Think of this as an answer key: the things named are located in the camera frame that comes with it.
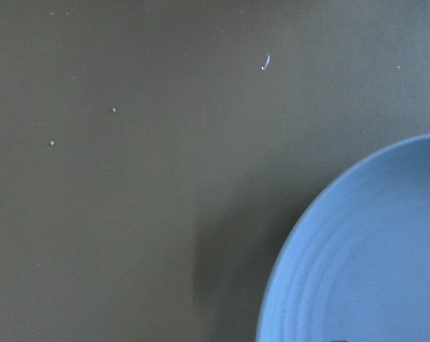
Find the blue plate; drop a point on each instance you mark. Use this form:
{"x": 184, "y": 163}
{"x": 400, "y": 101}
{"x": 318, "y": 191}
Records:
{"x": 356, "y": 266}

